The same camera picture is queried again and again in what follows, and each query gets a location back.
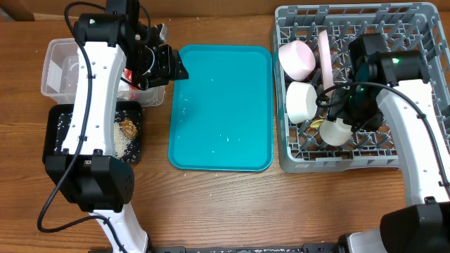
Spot red foil snack wrapper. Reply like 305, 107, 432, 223
123, 68, 132, 85

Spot pale green cup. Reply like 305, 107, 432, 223
319, 118, 353, 146

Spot yellow plastic spoon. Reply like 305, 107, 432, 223
309, 119, 324, 129

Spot small white bowl with scraps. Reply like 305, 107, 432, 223
285, 82, 317, 124

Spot white round plate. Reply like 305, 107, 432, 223
318, 30, 334, 90

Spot pink bowl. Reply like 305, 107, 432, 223
278, 40, 316, 82

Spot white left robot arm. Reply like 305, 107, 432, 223
43, 1, 188, 252

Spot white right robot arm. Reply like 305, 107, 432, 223
316, 34, 449, 252

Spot grey dishwasher rack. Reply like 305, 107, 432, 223
270, 2, 449, 173

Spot teal plastic tray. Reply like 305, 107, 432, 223
167, 44, 274, 172

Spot brown food scraps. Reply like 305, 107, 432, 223
120, 118, 138, 140

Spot black tray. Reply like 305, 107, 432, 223
42, 101, 143, 164

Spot spilled white rice pile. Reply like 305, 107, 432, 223
114, 122, 131, 158

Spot clear plastic bin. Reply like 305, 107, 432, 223
41, 38, 165, 107

